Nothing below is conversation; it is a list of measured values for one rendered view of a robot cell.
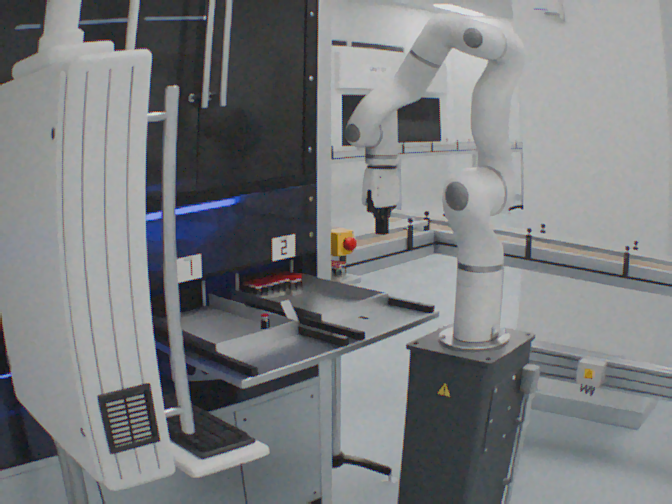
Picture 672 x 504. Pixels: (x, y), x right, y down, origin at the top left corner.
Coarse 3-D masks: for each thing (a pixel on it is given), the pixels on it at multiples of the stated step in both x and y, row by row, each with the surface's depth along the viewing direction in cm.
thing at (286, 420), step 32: (224, 416) 201; (256, 416) 211; (288, 416) 221; (288, 448) 223; (0, 480) 140; (32, 480) 148; (160, 480) 183; (192, 480) 193; (224, 480) 203; (256, 480) 214; (288, 480) 225
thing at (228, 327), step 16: (224, 304) 198; (240, 304) 193; (160, 320) 176; (192, 320) 189; (208, 320) 189; (224, 320) 190; (240, 320) 190; (256, 320) 190; (272, 320) 186; (288, 320) 182; (192, 336) 167; (208, 336) 176; (224, 336) 177; (240, 336) 167; (256, 336) 171; (272, 336) 174; (288, 336) 178; (224, 352) 164
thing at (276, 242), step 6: (294, 234) 213; (276, 240) 208; (282, 240) 209; (288, 240) 211; (294, 240) 213; (276, 246) 208; (282, 246) 210; (288, 246) 212; (294, 246) 213; (276, 252) 208; (288, 252) 212; (294, 252) 214; (276, 258) 209; (282, 258) 210
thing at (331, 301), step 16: (304, 288) 222; (320, 288) 221; (336, 288) 217; (352, 288) 213; (368, 288) 209; (272, 304) 197; (304, 304) 206; (320, 304) 206; (336, 304) 206; (352, 304) 194; (368, 304) 199; (384, 304) 204; (336, 320) 190
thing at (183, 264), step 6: (180, 258) 183; (186, 258) 184; (192, 258) 186; (198, 258) 188; (180, 264) 183; (186, 264) 185; (192, 264) 186; (198, 264) 188; (180, 270) 183; (186, 270) 185; (198, 270) 188; (180, 276) 184; (186, 276) 185; (192, 276) 187; (198, 276) 188
